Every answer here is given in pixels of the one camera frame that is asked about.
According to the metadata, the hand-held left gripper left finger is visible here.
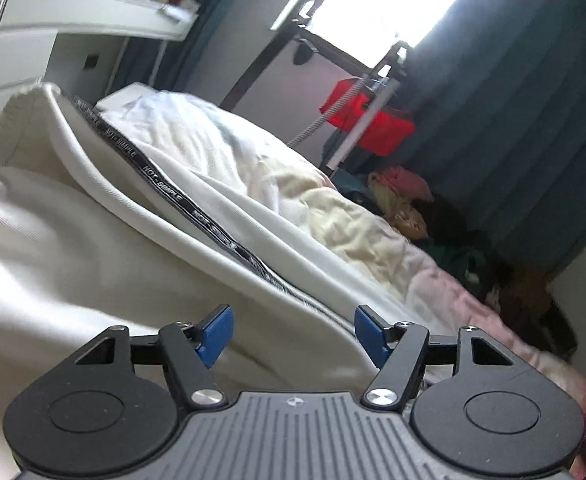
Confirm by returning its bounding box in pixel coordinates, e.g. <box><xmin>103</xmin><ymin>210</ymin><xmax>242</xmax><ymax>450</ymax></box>
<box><xmin>75</xmin><ymin>304</ymin><xmax>235</xmax><ymax>411</ymax></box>

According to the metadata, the striped braided hose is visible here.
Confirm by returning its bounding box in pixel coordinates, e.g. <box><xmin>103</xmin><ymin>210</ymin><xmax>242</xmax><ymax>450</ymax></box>
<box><xmin>288</xmin><ymin>77</ymin><xmax>370</xmax><ymax>149</ymax></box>

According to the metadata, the bright window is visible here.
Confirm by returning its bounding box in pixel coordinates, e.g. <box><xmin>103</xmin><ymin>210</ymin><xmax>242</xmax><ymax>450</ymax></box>
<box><xmin>270</xmin><ymin>0</ymin><xmax>490</xmax><ymax>70</ymax></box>

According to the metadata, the red fabric basket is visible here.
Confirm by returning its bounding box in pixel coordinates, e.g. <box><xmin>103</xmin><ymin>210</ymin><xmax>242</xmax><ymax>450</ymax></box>
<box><xmin>320</xmin><ymin>77</ymin><xmax>417</xmax><ymax>158</ymax></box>

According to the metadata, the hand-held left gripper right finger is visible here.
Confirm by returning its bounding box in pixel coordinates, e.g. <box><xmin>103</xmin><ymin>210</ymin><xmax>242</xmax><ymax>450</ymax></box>
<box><xmin>354</xmin><ymin>304</ymin><xmax>520</xmax><ymax>411</ymax></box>

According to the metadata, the dark teal curtain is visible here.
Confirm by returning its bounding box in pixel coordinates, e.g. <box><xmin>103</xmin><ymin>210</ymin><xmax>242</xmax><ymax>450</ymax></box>
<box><xmin>121</xmin><ymin>0</ymin><xmax>326</xmax><ymax>107</ymax></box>
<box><xmin>333</xmin><ymin>0</ymin><xmax>586</xmax><ymax>283</ymax></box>

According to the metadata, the white desk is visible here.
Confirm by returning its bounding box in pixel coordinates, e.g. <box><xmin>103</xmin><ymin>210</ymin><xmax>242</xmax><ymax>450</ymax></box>
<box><xmin>0</xmin><ymin>0</ymin><xmax>202</xmax><ymax>126</ymax></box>

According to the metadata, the white garment with black stripe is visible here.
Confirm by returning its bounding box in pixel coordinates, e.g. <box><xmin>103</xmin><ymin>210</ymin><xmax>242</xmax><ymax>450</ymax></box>
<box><xmin>0</xmin><ymin>82</ymin><xmax>426</xmax><ymax>480</ymax></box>

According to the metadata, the small black object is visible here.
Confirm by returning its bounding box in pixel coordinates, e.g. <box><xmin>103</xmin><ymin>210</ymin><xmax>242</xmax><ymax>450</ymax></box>
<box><xmin>293</xmin><ymin>37</ymin><xmax>318</xmax><ymax>66</ymax></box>

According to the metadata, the white and pink quilt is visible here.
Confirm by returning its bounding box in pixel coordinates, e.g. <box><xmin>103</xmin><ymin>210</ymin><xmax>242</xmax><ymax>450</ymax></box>
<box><xmin>95</xmin><ymin>82</ymin><xmax>586</xmax><ymax>413</ymax></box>

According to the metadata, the pile of colourful clothes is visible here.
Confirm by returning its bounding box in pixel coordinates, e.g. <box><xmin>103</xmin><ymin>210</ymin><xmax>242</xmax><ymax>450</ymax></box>
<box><xmin>330</xmin><ymin>164</ymin><xmax>580</xmax><ymax>361</ymax></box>

